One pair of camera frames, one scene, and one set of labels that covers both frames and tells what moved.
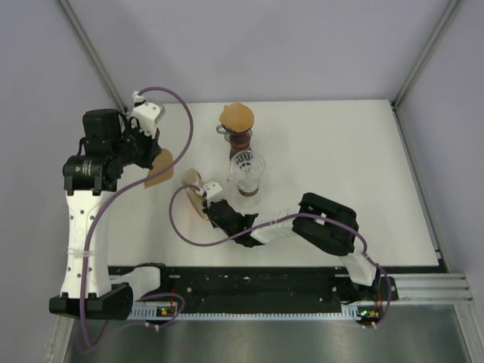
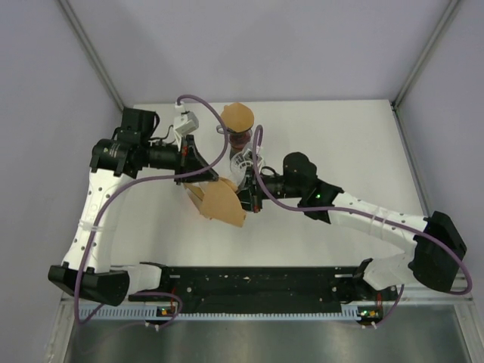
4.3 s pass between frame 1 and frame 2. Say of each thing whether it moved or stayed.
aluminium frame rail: stayed
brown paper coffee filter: stayed
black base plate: stayed
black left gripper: moved
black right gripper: moved
